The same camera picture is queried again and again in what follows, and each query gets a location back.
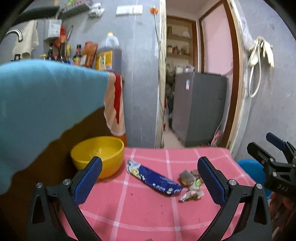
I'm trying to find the green white wrapper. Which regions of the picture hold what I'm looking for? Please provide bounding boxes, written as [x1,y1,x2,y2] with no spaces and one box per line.
[179,178,204,202]

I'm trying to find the blue snack wrapper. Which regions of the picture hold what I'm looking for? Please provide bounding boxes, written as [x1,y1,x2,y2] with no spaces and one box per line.
[126,160,183,196]

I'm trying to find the blue plastic bucket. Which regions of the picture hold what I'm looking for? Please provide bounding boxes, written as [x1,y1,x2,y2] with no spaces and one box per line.
[237,159,271,199]

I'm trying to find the grey washing machine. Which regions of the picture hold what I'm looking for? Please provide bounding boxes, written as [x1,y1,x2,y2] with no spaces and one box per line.
[171,72,227,147]

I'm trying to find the yellow plastic bowl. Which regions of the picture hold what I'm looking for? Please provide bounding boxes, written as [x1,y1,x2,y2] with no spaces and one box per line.
[70,136,125,179]

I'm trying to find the white rubber gloves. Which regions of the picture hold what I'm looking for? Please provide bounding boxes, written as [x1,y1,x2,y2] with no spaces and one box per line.
[248,36,274,68]

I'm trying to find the blue striped towel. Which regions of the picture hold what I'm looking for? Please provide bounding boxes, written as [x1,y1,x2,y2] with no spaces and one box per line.
[0,59,126,195]

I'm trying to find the large dark oil jug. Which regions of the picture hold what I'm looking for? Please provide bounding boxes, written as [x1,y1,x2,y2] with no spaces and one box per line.
[95,32,122,75]

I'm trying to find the dark soy sauce bottle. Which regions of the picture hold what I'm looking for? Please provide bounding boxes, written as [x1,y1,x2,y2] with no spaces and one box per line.
[56,37,67,63]

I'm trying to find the orange seasoning bag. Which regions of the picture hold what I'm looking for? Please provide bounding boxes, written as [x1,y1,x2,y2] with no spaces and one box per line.
[79,41,98,68]

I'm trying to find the chrome faucet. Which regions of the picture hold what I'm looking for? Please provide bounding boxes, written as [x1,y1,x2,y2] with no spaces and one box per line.
[6,29,23,42]

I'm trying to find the beige hanging cloth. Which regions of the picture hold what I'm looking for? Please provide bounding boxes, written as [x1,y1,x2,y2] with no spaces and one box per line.
[12,20,39,59]

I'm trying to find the black frying pan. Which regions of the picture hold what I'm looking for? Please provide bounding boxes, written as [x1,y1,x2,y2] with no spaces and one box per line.
[13,6,60,26]

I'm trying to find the white hose loop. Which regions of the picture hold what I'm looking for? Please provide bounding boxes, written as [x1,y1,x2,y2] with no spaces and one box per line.
[247,53,263,99]

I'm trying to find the orange wall hook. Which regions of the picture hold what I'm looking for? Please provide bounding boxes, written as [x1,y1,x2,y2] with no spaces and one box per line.
[150,6,159,15]

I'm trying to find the white wall power strip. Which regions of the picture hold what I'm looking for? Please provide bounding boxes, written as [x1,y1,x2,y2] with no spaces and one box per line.
[116,5,143,16]

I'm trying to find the wall spice rack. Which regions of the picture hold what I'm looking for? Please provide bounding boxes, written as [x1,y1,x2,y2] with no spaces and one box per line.
[57,1,93,20]

